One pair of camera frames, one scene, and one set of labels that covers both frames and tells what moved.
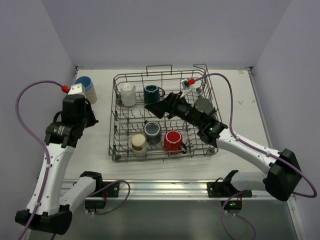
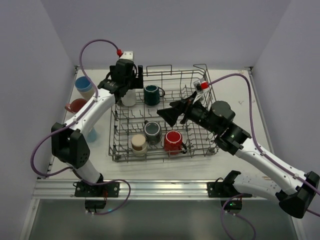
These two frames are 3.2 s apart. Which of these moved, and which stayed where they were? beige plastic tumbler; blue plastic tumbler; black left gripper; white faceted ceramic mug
Moved: black left gripper
Stayed: blue plastic tumbler; white faceted ceramic mug; beige plastic tumbler
